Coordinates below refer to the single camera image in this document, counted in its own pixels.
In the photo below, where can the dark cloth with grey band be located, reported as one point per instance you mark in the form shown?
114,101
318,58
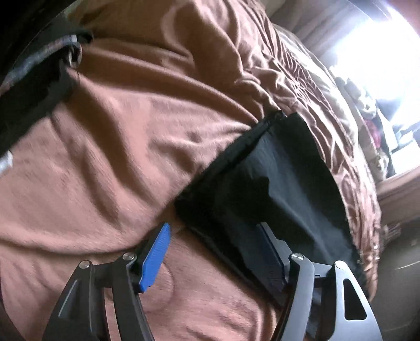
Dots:
32,98

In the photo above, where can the brown patterned bedspread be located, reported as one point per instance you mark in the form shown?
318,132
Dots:
328,114

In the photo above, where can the black pants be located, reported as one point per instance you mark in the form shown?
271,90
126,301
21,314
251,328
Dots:
295,183

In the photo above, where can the pink window ledge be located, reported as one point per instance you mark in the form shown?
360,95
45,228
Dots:
398,188

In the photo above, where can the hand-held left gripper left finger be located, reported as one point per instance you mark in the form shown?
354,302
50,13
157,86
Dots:
157,252

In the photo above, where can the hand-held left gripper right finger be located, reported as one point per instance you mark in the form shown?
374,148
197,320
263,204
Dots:
271,260

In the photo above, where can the brown fleece blanket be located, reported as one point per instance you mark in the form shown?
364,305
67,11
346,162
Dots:
131,137

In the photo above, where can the pile of clothes at window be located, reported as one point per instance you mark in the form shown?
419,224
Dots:
370,111

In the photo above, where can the bright window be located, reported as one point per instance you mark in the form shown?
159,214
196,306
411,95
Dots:
377,49

